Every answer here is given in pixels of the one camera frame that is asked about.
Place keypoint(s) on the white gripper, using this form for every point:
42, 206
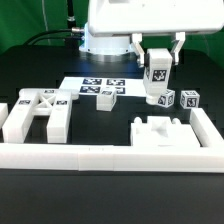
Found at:
155, 17

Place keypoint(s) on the white chair seat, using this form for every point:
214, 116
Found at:
163, 132

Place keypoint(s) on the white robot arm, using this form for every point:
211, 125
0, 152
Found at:
113, 45

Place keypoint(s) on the white marker sheet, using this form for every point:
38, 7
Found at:
93, 85

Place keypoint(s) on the white U-shaped fence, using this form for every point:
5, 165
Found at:
208, 157

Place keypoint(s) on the white block at left edge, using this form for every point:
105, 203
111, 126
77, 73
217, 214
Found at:
3, 113

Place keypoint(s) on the white chair back frame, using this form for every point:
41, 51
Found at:
54, 103

